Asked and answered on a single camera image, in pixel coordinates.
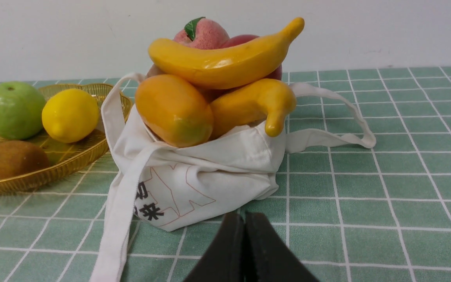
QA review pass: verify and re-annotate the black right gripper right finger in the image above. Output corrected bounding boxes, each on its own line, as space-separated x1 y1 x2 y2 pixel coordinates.
245 212 319 282

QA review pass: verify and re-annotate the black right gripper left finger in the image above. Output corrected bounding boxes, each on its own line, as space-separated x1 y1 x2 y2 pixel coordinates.
184 212 245 282

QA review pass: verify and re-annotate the orange mango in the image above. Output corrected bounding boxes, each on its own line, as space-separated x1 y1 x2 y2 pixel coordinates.
135 74 214 148

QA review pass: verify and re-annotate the white cloth tote bag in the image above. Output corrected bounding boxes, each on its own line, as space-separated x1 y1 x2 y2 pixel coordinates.
90 72 376 282

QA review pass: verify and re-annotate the green checkered tablecloth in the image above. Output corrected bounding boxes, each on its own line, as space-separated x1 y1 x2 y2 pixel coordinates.
0 67 451 282

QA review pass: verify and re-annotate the lower yellow banana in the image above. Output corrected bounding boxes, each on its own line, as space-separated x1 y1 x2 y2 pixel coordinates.
210 78 297 140

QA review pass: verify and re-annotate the yellow banana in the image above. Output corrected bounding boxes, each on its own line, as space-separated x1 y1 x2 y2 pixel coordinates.
148 17 305 89
210 78 297 140

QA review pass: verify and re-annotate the red apple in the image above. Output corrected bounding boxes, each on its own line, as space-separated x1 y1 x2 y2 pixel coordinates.
219 34 283 80

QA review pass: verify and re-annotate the upper yellow banana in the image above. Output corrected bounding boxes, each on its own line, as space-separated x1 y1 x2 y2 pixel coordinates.
148 17 305 89

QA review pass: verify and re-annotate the yellow lemon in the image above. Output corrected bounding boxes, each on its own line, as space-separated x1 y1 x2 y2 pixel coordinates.
42 88 100 143

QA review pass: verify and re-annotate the pink peach with leaf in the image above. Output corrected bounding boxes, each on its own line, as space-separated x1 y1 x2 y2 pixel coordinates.
173 17 230 50

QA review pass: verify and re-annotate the brown kiwi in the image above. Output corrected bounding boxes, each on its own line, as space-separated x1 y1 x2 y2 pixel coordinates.
0 140 51 179

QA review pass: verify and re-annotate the green apple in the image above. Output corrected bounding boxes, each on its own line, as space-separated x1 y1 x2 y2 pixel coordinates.
0 81 46 140

